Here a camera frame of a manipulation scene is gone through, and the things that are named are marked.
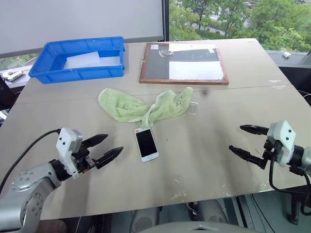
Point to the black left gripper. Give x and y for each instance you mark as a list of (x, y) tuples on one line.
[(81, 159)]

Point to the green towel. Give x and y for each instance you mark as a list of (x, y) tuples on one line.
[(121, 106)]

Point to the blue plastic bin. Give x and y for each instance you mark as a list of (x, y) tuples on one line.
[(73, 75)]

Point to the white projector screen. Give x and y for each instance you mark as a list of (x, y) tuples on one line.
[(73, 19)]

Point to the white smartphone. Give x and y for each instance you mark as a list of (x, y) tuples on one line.
[(145, 144), (195, 106)]

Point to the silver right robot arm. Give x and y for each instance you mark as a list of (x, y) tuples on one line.
[(306, 157)]

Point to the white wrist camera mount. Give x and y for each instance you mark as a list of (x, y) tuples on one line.
[(65, 140), (283, 132)]

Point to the white cloth sheet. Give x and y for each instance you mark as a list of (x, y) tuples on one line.
[(194, 70)]

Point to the small white box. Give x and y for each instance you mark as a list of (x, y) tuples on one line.
[(286, 54)]

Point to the small clear plastic bag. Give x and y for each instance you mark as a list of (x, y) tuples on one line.
[(166, 53)]

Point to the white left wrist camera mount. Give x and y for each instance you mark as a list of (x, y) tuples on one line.
[(65, 140)]

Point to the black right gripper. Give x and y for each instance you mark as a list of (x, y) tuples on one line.
[(268, 153)]

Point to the wooden framed dark board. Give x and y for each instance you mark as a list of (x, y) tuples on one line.
[(158, 65)]

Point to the grey rounded shape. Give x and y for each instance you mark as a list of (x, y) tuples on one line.
[(143, 221)]

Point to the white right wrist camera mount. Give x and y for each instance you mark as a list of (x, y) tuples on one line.
[(283, 132)]

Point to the thick white foam sheet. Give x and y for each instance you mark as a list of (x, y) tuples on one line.
[(82, 59)]

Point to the black window post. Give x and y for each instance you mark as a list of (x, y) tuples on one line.
[(166, 19)]

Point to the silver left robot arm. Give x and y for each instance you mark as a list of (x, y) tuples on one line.
[(26, 184)]

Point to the white power strip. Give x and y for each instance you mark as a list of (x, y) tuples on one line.
[(11, 75)]

